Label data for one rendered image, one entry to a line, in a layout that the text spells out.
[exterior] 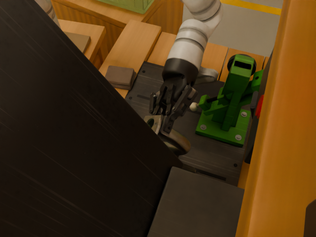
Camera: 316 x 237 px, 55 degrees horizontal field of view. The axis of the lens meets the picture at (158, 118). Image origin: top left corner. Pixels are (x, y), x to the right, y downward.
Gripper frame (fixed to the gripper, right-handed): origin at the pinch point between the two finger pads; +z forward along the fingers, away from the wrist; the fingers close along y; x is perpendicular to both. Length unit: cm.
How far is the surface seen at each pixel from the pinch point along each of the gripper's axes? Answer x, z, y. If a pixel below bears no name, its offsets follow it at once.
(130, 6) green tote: 9, -66, -71
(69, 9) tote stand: -9, -61, -97
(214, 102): 24.1, -18.7, -12.7
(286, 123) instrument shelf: -15.9, 7.2, 37.8
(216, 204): 4.3, 11.9, 15.8
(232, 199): 6.2, 10.3, 17.1
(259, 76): 20.1, -22.8, 4.2
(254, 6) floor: 129, -175, -112
